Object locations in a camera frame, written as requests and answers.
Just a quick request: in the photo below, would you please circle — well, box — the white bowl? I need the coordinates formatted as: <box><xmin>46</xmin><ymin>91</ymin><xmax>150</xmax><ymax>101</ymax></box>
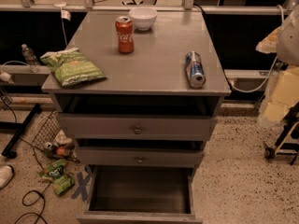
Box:
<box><xmin>129</xmin><ymin>7</ymin><xmax>157</xmax><ymax>31</ymax></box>

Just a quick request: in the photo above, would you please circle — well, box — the green chips bag on cabinet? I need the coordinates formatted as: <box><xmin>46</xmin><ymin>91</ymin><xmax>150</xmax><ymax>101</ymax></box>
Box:
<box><xmin>40</xmin><ymin>48</ymin><xmax>106</xmax><ymax>87</ymax></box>

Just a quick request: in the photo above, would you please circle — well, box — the grey drawer cabinet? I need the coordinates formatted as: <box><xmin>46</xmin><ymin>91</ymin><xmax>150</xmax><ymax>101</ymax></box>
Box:
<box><xmin>41</xmin><ymin>10</ymin><xmax>232</xmax><ymax>224</ymax></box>

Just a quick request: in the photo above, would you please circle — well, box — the green snack bag on floor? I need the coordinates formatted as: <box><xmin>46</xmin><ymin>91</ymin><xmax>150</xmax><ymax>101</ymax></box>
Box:
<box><xmin>38</xmin><ymin>159</ymin><xmax>75</xmax><ymax>195</ymax></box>

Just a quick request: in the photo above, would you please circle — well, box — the wire basket with trash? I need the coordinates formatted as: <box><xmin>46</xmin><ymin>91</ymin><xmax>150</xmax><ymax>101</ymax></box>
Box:
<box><xmin>32</xmin><ymin>111</ymin><xmax>78</xmax><ymax>161</ymax></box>

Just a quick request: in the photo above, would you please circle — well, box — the white shoe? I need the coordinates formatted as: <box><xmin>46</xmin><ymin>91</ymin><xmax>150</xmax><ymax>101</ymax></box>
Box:
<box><xmin>0</xmin><ymin>165</ymin><xmax>14</xmax><ymax>189</ymax></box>

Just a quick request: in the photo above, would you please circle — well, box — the white cable right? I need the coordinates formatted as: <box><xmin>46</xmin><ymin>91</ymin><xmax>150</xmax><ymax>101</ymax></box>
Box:
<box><xmin>228</xmin><ymin>4</ymin><xmax>286</xmax><ymax>94</ymax></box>

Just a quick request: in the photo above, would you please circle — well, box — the grey bench left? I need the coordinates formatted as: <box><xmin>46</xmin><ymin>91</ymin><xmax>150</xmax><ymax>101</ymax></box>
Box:
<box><xmin>0</xmin><ymin>64</ymin><xmax>50</xmax><ymax>86</ymax></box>

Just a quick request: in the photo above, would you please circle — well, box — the grey bench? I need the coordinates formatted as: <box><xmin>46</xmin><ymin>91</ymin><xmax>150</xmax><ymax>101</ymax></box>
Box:
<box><xmin>224</xmin><ymin>69</ymin><xmax>271</xmax><ymax>93</ymax></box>
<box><xmin>0</xmin><ymin>64</ymin><xmax>50</xmax><ymax>86</ymax></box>

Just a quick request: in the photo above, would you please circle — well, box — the red coca-cola can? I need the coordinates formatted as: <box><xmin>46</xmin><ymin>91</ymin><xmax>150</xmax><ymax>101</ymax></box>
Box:
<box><xmin>115</xmin><ymin>16</ymin><xmax>135</xmax><ymax>53</ymax></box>

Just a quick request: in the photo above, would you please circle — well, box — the black cable on floor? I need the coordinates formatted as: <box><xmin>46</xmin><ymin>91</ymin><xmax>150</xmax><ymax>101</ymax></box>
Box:
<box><xmin>0</xmin><ymin>95</ymin><xmax>52</xmax><ymax>224</ymax></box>

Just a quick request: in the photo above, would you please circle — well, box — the top grey drawer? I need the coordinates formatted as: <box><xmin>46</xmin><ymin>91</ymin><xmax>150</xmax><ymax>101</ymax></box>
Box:
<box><xmin>58</xmin><ymin>113</ymin><xmax>217</xmax><ymax>141</ymax></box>

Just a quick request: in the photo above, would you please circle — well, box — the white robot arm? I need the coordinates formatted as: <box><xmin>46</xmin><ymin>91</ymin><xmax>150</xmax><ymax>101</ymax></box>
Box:
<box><xmin>256</xmin><ymin>6</ymin><xmax>299</xmax><ymax>127</ymax></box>

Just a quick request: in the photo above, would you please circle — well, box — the blue silver redbull can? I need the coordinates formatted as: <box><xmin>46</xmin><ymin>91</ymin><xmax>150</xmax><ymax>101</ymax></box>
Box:
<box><xmin>185</xmin><ymin>51</ymin><xmax>206</xmax><ymax>89</ymax></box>

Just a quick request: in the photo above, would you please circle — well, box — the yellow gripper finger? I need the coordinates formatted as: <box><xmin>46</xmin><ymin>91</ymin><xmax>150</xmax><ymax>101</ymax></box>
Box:
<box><xmin>258</xmin><ymin>66</ymin><xmax>299</xmax><ymax>128</ymax></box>
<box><xmin>255</xmin><ymin>27</ymin><xmax>280</xmax><ymax>54</ymax></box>

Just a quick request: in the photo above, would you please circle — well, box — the black wheeled cart base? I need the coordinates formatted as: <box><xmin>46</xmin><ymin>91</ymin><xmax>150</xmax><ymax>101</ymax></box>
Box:
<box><xmin>263</xmin><ymin>103</ymin><xmax>299</xmax><ymax>165</ymax></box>

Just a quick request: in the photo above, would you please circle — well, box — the grey drawer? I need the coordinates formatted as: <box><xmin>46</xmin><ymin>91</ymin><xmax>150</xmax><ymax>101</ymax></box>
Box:
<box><xmin>58</xmin><ymin>113</ymin><xmax>217</xmax><ymax>141</ymax></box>
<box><xmin>76</xmin><ymin>139</ymin><xmax>204</xmax><ymax>168</ymax></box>
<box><xmin>77</xmin><ymin>166</ymin><xmax>203</xmax><ymax>224</ymax></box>

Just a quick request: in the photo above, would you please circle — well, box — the clear plastic water bottle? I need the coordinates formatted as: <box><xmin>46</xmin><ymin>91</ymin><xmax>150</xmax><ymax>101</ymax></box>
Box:
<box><xmin>21</xmin><ymin>44</ymin><xmax>41</xmax><ymax>73</ymax></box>

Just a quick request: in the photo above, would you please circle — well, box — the grey bench right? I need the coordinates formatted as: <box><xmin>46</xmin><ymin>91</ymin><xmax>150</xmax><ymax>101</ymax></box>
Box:
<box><xmin>224</xmin><ymin>69</ymin><xmax>271</xmax><ymax>93</ymax></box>

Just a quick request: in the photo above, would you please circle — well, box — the bottom grey drawer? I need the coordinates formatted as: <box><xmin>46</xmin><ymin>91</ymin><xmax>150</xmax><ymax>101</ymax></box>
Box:
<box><xmin>77</xmin><ymin>166</ymin><xmax>203</xmax><ymax>224</ymax></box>

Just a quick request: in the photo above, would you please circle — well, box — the middle grey drawer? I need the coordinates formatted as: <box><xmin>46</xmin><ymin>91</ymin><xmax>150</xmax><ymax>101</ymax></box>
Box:
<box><xmin>76</xmin><ymin>139</ymin><xmax>204</xmax><ymax>168</ymax></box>

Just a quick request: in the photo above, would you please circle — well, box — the white desk lamp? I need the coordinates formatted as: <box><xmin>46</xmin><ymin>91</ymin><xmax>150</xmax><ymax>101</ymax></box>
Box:
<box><xmin>53</xmin><ymin>0</ymin><xmax>71</xmax><ymax>45</ymax></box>

